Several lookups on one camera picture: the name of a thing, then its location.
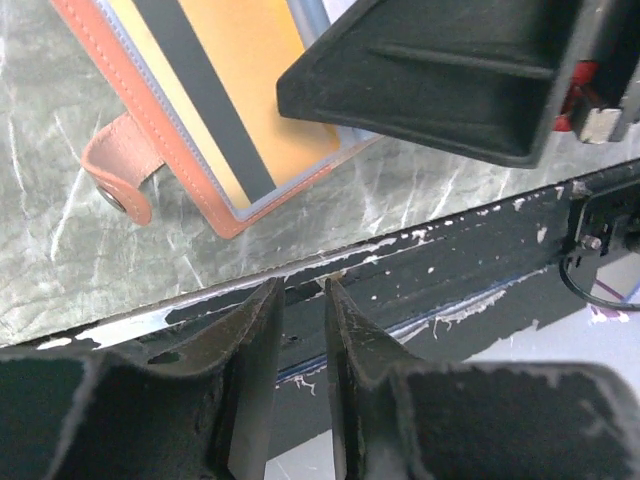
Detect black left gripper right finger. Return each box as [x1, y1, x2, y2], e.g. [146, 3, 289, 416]
[325, 280, 639, 479]

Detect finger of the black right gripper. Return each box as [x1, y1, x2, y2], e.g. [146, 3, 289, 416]
[276, 0, 598, 168]

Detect brown leather card holder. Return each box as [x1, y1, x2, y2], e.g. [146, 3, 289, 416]
[55, 1, 376, 239]

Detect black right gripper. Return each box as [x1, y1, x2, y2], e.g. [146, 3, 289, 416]
[554, 1, 639, 144]

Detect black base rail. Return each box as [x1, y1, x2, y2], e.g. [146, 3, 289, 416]
[34, 157, 640, 381]

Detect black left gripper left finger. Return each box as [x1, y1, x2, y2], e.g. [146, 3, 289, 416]
[1, 279, 284, 479]

